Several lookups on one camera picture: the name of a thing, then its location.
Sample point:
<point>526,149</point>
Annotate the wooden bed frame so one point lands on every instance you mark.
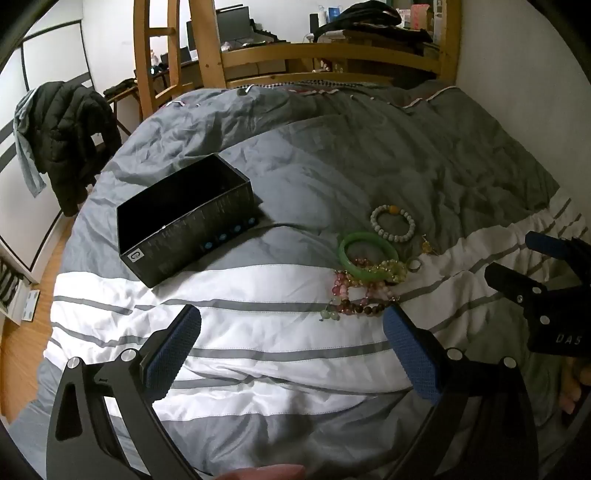
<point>323,53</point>

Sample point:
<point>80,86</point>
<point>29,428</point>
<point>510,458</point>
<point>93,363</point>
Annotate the gold pendant charm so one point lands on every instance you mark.
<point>427,247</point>

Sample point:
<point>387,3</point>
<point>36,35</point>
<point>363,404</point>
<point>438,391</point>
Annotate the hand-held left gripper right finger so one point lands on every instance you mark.
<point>411,357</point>

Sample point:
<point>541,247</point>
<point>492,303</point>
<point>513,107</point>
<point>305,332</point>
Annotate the wooden side desk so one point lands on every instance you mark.
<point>121,90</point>

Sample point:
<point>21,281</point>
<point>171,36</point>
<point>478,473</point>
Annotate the computer monitor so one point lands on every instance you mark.
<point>235,23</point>

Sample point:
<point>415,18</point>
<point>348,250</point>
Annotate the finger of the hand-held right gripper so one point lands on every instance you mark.
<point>517,284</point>
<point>545,244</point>

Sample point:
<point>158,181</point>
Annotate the black cardboard box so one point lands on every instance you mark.
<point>184,251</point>

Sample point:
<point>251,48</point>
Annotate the person's right hand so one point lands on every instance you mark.
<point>575,387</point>

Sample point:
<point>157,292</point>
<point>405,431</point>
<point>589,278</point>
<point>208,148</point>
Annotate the pink box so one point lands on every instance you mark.
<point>421,16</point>

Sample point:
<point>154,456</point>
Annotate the black puffer jacket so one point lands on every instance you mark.
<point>69,134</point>

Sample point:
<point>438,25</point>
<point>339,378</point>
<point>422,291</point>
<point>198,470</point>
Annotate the grey hanging garment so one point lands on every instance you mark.
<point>27,159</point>

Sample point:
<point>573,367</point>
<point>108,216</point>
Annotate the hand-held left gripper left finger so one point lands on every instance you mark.
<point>171,353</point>

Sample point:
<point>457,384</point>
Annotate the person's left hand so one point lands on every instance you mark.
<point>263,473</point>

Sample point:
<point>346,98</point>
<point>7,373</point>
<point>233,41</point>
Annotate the green jade bangle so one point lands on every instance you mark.
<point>344,253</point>

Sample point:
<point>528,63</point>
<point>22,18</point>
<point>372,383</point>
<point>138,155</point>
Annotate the black clothes pile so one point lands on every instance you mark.
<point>369,18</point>

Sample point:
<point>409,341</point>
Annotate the grey white striped duvet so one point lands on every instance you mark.
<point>323,161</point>

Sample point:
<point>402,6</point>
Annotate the green bead charm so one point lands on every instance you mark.
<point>328,314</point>

